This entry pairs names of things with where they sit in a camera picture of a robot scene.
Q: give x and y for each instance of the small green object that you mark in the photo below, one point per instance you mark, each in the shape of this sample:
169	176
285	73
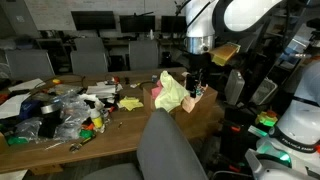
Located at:
86	134

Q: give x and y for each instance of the pale yellow-green towel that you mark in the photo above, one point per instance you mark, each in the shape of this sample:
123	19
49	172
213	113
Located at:
171	93

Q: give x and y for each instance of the white paper sheet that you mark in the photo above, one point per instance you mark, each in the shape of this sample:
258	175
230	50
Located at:
26	85
13	106

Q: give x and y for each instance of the small white bottle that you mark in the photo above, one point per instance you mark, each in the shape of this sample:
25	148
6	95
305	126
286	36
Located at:
151	35

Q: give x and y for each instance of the stack of white papers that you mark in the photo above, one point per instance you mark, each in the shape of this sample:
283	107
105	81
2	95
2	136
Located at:
101	90

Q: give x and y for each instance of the dark grey high-back chair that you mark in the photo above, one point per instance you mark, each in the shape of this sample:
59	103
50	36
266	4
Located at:
166	150

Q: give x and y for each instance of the pink cloth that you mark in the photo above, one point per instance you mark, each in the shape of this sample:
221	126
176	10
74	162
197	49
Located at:
156	91

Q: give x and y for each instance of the black computer monitor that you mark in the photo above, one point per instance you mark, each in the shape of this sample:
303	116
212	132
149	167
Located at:
93	20
137	23
171	24

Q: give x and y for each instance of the yellow red ball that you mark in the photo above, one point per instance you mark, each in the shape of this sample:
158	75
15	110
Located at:
56	81

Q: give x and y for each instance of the grey office chair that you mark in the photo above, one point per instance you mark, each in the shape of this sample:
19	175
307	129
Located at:
89	44
28	64
88	62
143	55

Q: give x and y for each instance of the long wooden wall desk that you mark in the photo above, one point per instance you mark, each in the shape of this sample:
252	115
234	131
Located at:
116	41

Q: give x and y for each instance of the white bottle yellow label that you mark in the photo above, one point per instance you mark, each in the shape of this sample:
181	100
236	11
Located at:
96	120

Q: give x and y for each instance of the peach printed t-shirt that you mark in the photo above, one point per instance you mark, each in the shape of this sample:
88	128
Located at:
190	105

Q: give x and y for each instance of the adjustable wrench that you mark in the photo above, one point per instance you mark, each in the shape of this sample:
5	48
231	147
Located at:
80	145

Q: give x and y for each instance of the white grille fan heater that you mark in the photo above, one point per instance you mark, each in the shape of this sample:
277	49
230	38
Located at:
264	91

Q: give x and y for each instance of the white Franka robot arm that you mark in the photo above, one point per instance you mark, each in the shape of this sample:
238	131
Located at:
200	20

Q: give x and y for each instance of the white space heater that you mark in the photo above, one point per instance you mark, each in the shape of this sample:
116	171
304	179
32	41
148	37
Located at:
234	86

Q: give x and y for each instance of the small black object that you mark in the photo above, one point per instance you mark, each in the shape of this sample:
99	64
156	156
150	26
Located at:
126	80

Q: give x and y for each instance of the green orange yellow toy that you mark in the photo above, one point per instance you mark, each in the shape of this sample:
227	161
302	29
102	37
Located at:
266	119

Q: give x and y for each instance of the small metal bolt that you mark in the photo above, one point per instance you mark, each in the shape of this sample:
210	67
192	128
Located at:
120	125

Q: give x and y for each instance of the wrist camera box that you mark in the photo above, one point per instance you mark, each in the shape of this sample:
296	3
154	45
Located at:
224	53

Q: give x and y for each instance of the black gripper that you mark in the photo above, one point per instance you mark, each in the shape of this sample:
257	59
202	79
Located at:
200	63

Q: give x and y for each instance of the grey duct tape roll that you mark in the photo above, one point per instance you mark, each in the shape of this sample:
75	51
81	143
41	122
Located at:
50	108

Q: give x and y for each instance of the small yellow rag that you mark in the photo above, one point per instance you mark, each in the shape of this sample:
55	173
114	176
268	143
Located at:
130	103

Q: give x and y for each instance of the clear plastic bag pile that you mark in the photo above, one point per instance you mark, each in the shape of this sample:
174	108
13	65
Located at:
71	113

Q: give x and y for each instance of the blue bag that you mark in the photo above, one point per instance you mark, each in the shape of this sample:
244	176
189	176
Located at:
28	109

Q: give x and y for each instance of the green plastic bag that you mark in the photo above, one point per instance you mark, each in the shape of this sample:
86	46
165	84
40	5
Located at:
15	140

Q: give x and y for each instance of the large brown cardboard box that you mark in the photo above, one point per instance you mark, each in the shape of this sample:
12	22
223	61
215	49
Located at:
206	100

